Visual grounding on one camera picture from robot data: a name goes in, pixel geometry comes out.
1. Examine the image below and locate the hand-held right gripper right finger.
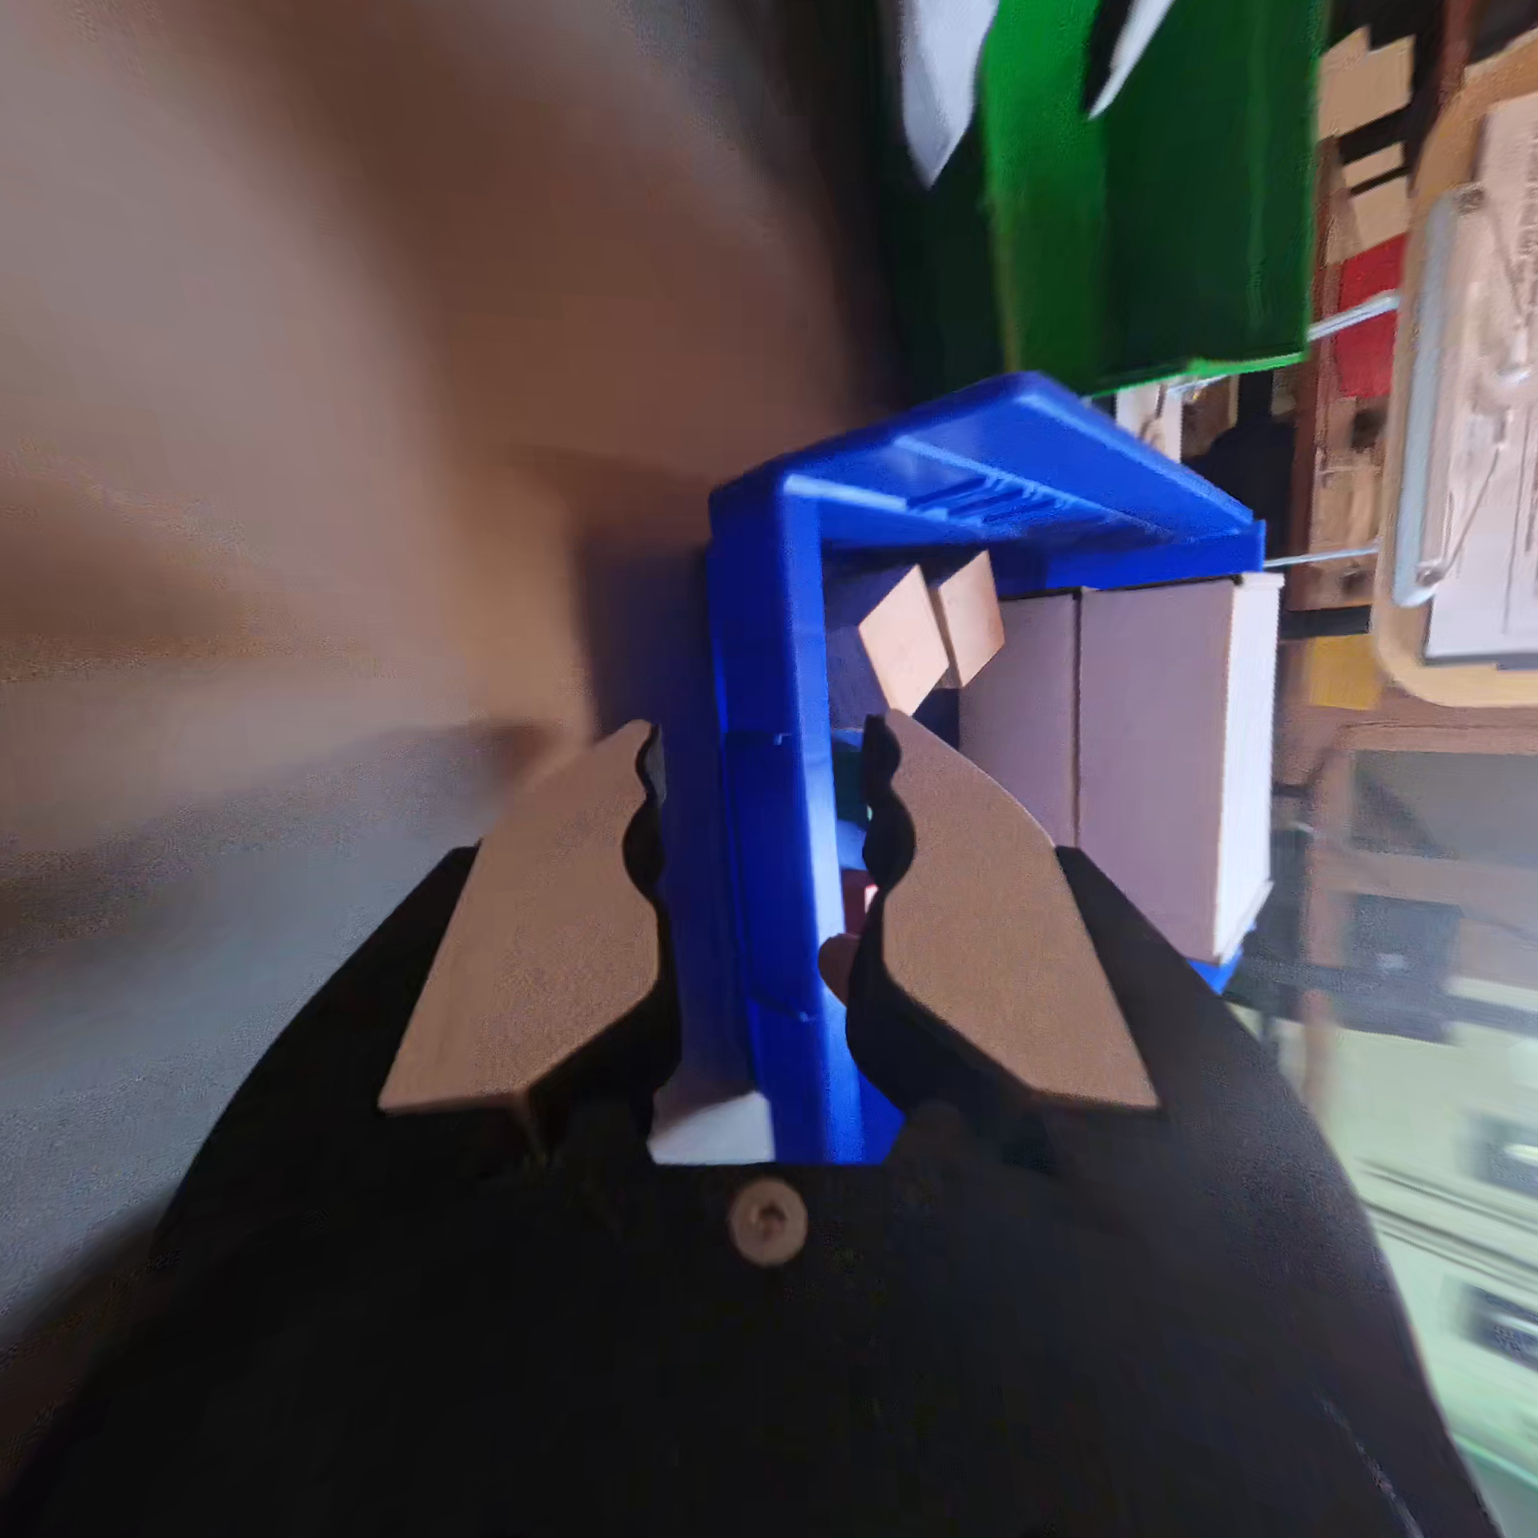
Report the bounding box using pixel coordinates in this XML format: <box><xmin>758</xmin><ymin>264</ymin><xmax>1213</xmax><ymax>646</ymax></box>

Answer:
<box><xmin>845</xmin><ymin>710</ymin><xmax>1162</xmax><ymax>1119</ymax></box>

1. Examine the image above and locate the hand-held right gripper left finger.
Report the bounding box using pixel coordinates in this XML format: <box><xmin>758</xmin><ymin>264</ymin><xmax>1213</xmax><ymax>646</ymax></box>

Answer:
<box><xmin>376</xmin><ymin>719</ymin><xmax>674</xmax><ymax>1162</ymax></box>

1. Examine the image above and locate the white cardboard box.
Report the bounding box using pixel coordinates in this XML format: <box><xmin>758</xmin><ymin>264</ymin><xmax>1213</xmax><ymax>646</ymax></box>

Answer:
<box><xmin>960</xmin><ymin>577</ymin><xmax>1285</xmax><ymax>962</ymax></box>

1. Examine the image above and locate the blue plastic bin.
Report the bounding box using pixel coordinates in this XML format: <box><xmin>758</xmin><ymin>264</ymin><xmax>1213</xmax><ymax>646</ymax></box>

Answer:
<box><xmin>707</xmin><ymin>370</ymin><xmax>1270</xmax><ymax>1168</ymax></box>

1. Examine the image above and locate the yellow box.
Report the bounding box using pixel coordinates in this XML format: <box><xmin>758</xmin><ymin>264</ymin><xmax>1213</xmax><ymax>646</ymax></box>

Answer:
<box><xmin>1304</xmin><ymin>630</ymin><xmax>1383</xmax><ymax>711</ymax></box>

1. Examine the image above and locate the red box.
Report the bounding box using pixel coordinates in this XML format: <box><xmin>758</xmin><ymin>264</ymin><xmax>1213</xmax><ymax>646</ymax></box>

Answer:
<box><xmin>1335</xmin><ymin>234</ymin><xmax>1411</xmax><ymax>400</ymax></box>

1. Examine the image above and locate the white card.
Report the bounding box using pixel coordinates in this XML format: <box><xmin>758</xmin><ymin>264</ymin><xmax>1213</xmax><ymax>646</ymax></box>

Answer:
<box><xmin>650</xmin><ymin>1057</ymin><xmax>778</xmax><ymax>1168</ymax></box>

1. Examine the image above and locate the printed instruction sheet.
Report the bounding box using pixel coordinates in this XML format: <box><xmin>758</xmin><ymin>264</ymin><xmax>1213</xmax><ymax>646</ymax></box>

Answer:
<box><xmin>1424</xmin><ymin>97</ymin><xmax>1538</xmax><ymax>667</ymax></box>

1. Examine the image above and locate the metal clipboard clip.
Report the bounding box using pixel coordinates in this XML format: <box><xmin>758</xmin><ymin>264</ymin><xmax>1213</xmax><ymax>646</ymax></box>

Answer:
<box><xmin>1391</xmin><ymin>187</ymin><xmax>1488</xmax><ymax>608</ymax></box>

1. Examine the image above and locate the green plastic crate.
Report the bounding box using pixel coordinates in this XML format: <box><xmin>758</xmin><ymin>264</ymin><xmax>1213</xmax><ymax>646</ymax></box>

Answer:
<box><xmin>979</xmin><ymin>0</ymin><xmax>1328</xmax><ymax>396</ymax></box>

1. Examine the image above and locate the white paper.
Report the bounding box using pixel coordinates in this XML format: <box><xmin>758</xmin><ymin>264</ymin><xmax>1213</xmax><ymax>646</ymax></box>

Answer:
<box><xmin>896</xmin><ymin>0</ymin><xmax>1005</xmax><ymax>188</ymax></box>

